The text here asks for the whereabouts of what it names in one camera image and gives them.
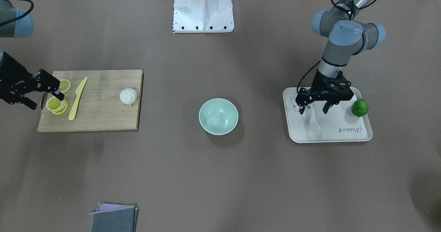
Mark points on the grey folded cloth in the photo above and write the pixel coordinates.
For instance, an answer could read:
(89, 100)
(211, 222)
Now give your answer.
(114, 218)

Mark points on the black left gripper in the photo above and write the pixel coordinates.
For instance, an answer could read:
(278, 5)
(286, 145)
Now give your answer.
(319, 81)

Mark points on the green lime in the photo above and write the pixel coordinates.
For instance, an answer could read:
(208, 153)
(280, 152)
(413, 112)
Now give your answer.
(360, 107)

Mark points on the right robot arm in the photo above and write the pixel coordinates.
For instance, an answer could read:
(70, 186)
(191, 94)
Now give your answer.
(16, 21)

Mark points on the metal board handle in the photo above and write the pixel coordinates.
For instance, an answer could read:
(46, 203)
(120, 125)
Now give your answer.
(42, 101)

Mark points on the lemon slice upper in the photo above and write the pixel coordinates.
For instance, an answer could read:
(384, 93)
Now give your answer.
(53, 104)

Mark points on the lemon slice underneath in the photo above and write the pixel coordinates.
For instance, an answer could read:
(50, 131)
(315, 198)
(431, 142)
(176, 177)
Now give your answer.
(62, 109)

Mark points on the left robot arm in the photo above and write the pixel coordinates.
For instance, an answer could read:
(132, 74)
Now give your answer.
(346, 37)

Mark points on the yellow plastic knife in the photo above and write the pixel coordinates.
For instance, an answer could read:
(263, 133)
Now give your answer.
(78, 92)

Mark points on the cream rabbit tray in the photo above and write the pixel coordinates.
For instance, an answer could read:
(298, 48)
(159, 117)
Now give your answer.
(339, 124)

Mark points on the mint green bowl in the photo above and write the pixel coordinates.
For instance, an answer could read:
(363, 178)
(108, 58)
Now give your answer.
(218, 116)

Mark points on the wooden cutting board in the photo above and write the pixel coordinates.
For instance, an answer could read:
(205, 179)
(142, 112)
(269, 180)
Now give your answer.
(100, 108)

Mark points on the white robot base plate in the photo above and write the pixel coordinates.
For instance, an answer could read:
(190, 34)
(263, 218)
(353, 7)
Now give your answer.
(203, 16)

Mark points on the white ceramic spoon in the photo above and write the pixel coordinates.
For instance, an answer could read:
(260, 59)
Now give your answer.
(314, 124)

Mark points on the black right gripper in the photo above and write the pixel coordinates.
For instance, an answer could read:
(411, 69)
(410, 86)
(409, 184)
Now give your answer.
(13, 80)

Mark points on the white steamed bun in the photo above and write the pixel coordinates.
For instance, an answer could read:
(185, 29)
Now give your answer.
(128, 96)

